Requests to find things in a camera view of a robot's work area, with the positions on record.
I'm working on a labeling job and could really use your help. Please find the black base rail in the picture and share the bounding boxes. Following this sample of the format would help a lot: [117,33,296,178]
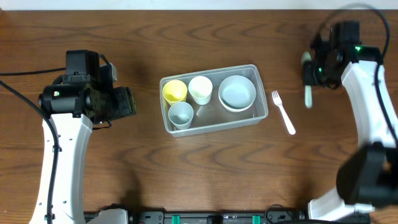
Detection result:
[127,208,311,224]

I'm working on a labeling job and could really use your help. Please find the grey plastic bowl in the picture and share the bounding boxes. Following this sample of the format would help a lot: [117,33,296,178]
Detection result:
[218,75,256,108]

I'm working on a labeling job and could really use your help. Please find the grey plastic cup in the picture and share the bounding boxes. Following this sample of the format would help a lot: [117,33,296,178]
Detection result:
[168,102,194,130]

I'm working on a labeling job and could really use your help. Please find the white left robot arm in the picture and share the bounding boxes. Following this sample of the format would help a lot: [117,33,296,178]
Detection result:
[30,50,136,223]

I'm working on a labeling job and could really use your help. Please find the white plastic cup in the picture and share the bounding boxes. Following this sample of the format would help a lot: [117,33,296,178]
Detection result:
[188,76,213,105]

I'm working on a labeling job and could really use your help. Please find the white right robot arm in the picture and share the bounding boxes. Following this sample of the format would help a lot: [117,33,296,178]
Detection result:
[301,21,397,222]

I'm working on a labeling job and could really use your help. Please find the yellow plastic cup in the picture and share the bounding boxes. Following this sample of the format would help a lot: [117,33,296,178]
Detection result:
[162,80,188,106]

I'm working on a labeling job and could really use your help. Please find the clear plastic container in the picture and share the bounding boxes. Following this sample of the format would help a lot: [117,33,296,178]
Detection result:
[159,64,269,138]

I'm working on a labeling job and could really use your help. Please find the white plastic fork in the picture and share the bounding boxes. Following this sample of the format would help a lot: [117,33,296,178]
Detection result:
[271,90,296,135]

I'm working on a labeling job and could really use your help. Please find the mint green plastic spoon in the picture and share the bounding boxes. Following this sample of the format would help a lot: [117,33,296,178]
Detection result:
[300,51,313,109]

